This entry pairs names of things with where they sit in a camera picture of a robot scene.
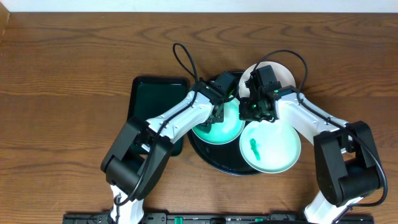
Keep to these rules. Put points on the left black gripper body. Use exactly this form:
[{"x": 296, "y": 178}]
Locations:
[{"x": 216, "y": 115}]

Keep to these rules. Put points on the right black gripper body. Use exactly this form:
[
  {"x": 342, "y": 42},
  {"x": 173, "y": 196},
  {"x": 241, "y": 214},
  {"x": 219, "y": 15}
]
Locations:
[{"x": 250, "y": 110}]

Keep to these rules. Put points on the green sponge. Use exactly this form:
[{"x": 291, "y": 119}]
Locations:
[{"x": 204, "y": 127}]

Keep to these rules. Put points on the mint plate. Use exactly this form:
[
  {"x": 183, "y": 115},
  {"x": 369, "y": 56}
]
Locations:
[
  {"x": 228, "y": 130},
  {"x": 270, "y": 147}
]

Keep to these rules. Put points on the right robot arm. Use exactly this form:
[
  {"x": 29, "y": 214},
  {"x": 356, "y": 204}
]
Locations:
[{"x": 347, "y": 164}]

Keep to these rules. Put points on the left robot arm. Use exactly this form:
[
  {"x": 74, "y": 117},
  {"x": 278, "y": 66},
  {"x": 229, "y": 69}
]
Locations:
[{"x": 138, "y": 156}]

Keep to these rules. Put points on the black round tray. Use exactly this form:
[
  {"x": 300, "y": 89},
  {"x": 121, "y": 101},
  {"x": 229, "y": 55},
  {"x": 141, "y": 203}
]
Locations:
[{"x": 224, "y": 157}]

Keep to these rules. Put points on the black rectangular tray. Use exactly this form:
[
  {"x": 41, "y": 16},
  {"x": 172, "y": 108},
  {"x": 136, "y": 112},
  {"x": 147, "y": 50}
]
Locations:
[{"x": 152, "y": 96}]

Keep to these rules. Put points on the white plate top right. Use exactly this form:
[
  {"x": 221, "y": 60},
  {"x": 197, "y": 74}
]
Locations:
[{"x": 282, "y": 74}]

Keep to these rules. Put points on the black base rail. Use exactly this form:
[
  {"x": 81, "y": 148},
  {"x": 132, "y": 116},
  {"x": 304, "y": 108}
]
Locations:
[{"x": 181, "y": 218}]

